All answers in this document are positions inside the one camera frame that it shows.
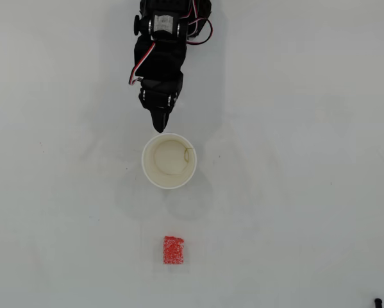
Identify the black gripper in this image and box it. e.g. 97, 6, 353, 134
133, 33, 188, 133

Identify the red foam cube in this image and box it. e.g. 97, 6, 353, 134
162, 235, 185, 266

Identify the tan ribbed paper cup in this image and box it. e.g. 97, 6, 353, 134
141, 132, 197, 190

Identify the red white black servo cable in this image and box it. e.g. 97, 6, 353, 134
185, 0, 214, 46
128, 40, 156, 86

